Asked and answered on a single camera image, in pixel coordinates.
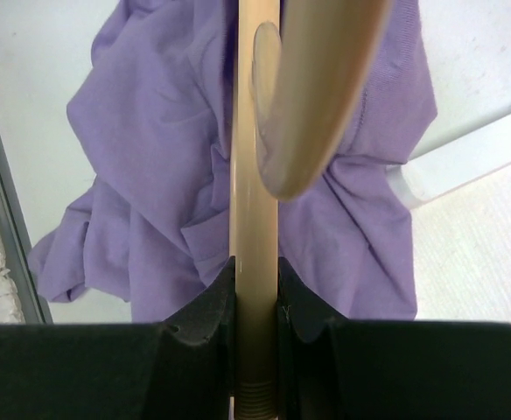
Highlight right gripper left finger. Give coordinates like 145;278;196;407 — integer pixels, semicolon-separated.
0;262;235;419

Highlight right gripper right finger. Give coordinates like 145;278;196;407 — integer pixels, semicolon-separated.
277;259;511;419

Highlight purple t shirt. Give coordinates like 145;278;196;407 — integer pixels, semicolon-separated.
29;1;437;322

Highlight wooden hanger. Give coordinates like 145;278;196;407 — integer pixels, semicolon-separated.
229;1;392;419

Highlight aluminium table frame rail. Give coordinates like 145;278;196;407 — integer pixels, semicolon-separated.
0;137;53;324

